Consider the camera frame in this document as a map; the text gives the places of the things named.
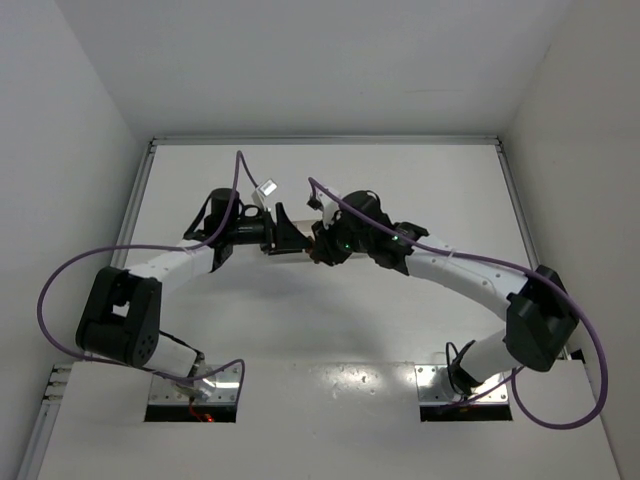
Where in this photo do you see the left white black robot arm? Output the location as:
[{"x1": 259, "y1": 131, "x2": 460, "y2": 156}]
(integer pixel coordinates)
[{"x1": 75, "y1": 188, "x2": 312, "y2": 377}]

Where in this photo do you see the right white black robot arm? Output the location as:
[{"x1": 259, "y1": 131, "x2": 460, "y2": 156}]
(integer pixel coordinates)
[{"x1": 308, "y1": 190, "x2": 578, "y2": 400}]

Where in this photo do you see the white three-compartment tray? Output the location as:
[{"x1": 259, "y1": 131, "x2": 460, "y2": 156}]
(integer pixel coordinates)
[{"x1": 293, "y1": 220, "x2": 316, "y2": 237}]

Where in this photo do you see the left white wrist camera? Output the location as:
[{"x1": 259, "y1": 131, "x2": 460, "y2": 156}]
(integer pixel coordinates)
[{"x1": 251, "y1": 178, "x2": 278, "y2": 210}]

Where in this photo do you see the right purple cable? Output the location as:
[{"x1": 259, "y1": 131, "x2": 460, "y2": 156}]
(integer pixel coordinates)
[{"x1": 306, "y1": 176, "x2": 610, "y2": 430}]

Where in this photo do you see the purple cable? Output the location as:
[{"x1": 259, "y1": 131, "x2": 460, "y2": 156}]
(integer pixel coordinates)
[
  {"x1": 306, "y1": 176, "x2": 610, "y2": 430},
  {"x1": 37, "y1": 150, "x2": 264, "y2": 396}
]

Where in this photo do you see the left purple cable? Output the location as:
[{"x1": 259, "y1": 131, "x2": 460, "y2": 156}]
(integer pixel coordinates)
[{"x1": 37, "y1": 150, "x2": 264, "y2": 396}]

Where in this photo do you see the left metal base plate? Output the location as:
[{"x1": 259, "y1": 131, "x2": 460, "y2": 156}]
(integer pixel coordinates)
[{"x1": 148, "y1": 365, "x2": 244, "y2": 406}]

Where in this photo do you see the metal base plate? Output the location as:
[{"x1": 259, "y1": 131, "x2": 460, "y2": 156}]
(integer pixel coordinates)
[
  {"x1": 148, "y1": 365, "x2": 244, "y2": 406},
  {"x1": 414, "y1": 364, "x2": 509, "y2": 407}
]

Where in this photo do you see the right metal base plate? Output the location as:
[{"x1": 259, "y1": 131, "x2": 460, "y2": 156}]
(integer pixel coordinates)
[{"x1": 414, "y1": 364, "x2": 509, "y2": 407}]

